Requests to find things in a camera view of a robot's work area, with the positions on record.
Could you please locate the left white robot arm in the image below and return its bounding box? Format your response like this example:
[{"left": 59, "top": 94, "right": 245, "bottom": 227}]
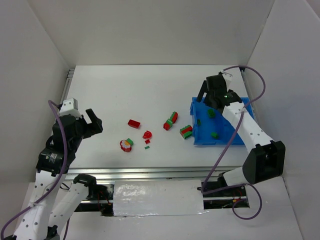
[{"left": 9, "top": 108, "right": 103, "bottom": 240}]

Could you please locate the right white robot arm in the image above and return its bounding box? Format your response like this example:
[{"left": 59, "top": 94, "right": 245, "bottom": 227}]
[{"left": 196, "top": 73, "right": 286, "bottom": 189}]

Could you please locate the blue plastic divided bin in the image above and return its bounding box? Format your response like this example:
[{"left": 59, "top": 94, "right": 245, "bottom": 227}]
[{"left": 189, "top": 96, "right": 258, "bottom": 146}]

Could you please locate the red flower lego piece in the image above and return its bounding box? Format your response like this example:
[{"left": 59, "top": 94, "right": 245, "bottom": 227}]
[{"left": 119, "top": 140, "right": 132, "bottom": 153}]

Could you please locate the green small lego brick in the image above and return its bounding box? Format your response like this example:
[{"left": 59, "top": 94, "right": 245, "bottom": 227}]
[{"left": 126, "top": 138, "right": 134, "bottom": 146}]

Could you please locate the red rectangular lego brick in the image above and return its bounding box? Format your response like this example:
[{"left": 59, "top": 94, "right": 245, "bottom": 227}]
[{"left": 127, "top": 119, "right": 141, "bottom": 129}]

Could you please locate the green red layered lego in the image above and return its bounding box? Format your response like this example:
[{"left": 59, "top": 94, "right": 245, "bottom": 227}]
[{"left": 179, "top": 125, "right": 193, "bottom": 140}]

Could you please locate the red arch lego piece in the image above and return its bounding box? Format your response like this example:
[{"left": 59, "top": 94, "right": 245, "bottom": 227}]
[{"left": 142, "top": 130, "right": 153, "bottom": 140}]

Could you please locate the silver tape cover plate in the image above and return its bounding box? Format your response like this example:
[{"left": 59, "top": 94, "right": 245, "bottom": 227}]
[{"left": 113, "top": 179, "right": 205, "bottom": 217}]

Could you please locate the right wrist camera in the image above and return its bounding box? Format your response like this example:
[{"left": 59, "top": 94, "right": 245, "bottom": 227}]
[{"left": 221, "top": 71, "right": 233, "bottom": 89}]

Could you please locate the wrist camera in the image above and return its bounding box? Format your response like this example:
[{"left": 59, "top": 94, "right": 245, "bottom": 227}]
[
  {"left": 221, "top": 71, "right": 233, "bottom": 89},
  {"left": 59, "top": 98, "right": 81, "bottom": 118}
]

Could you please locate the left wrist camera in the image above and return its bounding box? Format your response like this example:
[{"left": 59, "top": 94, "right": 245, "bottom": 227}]
[{"left": 59, "top": 98, "right": 81, "bottom": 118}]

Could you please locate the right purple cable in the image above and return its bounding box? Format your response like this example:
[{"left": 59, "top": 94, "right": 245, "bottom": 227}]
[{"left": 200, "top": 65, "right": 266, "bottom": 221}]

